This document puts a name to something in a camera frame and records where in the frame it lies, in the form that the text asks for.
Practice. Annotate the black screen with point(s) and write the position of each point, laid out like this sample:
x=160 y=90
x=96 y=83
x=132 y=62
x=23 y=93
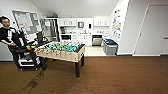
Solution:
x=40 y=36

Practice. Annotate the white three drawer unit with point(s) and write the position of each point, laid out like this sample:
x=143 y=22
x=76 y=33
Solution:
x=74 y=37
x=106 y=36

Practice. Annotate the grey trash bin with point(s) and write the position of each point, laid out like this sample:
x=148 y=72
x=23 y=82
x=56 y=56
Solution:
x=111 y=49

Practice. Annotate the person in black clothes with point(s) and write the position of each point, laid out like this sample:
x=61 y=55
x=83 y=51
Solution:
x=8 y=36

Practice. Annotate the black coffee machine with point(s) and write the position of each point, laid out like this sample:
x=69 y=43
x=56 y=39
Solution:
x=63 y=30

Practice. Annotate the black built-in microwave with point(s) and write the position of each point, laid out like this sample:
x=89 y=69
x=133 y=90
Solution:
x=66 y=37

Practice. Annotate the wooden foosball table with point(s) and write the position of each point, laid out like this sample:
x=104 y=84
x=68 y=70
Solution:
x=60 y=51

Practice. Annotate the white door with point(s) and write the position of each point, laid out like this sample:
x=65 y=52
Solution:
x=153 y=30

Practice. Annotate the black wheeled cart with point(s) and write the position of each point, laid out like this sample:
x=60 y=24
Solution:
x=28 y=60

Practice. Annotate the wall notice board with papers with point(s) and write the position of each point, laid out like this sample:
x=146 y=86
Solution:
x=28 y=21

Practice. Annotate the blue lid trash bin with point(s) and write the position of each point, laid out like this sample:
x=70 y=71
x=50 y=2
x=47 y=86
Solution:
x=107 y=40

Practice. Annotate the white upper wall cabinet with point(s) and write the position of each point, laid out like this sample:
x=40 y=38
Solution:
x=67 y=22
x=101 y=22

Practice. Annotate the white double door base cabinet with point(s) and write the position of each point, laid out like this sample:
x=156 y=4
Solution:
x=85 y=40

